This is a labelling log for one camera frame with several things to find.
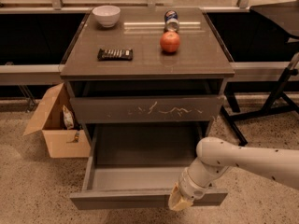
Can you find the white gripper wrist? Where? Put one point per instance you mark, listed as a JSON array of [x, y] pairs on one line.
[[187, 188]]

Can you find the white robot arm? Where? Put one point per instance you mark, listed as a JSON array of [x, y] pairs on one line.
[[215, 157]]

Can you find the scratched grey upper drawer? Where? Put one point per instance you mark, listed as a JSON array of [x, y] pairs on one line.
[[146, 109]]

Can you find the grey drawer cabinet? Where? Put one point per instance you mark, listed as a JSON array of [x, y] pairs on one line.
[[199, 67]]

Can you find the open cardboard box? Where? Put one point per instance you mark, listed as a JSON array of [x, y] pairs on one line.
[[49, 119]]

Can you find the crumpled snack bag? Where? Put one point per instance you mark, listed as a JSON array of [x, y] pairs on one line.
[[68, 118]]

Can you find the red apple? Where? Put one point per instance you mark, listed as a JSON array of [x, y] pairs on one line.
[[170, 42]]

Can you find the dark snack bar wrapper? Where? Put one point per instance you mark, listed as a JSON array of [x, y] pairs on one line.
[[115, 55]]

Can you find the white bowl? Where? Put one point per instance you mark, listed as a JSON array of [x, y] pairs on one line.
[[107, 16]]

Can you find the black rolling stand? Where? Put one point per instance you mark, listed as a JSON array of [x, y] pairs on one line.
[[286, 17]]

